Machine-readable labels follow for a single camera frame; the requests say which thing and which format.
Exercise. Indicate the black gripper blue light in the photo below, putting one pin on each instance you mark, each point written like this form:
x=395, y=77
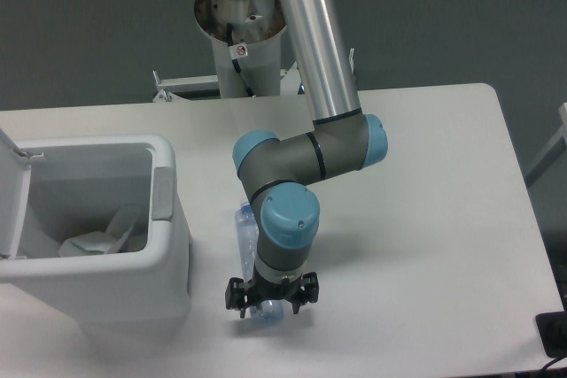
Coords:
x=241, y=295

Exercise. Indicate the crushed clear plastic water bottle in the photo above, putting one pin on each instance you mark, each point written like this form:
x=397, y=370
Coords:
x=271, y=311

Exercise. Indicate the white plastic wrapper bag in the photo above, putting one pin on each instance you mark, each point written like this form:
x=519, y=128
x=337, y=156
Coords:
x=109, y=241

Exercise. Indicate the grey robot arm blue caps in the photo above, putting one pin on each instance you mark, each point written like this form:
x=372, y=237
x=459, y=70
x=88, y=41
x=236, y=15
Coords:
x=276, y=173

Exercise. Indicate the white plastic trash can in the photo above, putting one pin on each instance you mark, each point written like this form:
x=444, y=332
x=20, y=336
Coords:
x=55, y=189

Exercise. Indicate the black device at table edge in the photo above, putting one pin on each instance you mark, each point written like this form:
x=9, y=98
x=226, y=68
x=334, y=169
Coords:
x=552, y=330

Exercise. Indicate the white metal mounting frame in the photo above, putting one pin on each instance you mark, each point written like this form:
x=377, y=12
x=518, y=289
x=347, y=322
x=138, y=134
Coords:
x=207, y=86

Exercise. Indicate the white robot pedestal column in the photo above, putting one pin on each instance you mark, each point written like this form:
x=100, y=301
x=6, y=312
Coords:
x=246, y=55

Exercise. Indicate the white frame piece right edge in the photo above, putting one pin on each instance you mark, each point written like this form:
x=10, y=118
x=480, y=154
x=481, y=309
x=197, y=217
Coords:
x=549, y=153

